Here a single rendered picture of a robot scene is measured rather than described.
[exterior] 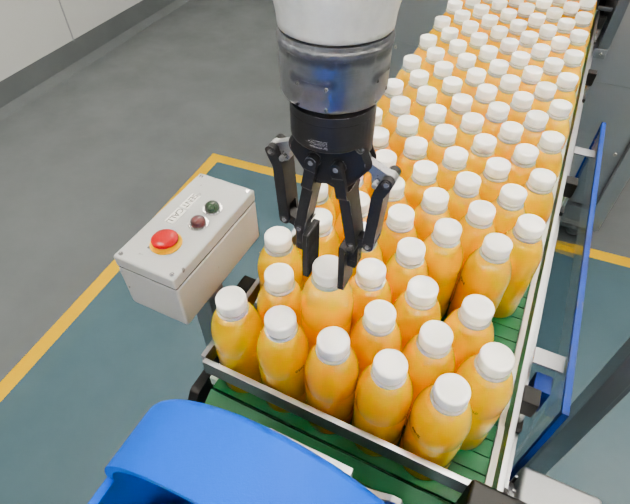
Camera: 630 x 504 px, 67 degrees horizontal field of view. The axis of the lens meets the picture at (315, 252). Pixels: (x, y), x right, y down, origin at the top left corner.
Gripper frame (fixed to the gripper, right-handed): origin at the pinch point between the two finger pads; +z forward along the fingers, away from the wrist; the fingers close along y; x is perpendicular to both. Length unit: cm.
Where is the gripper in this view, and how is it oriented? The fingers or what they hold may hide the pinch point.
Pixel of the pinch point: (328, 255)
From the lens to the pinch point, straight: 55.3
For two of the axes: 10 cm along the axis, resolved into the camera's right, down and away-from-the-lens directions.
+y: 9.0, 3.2, -3.0
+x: 4.4, -6.6, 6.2
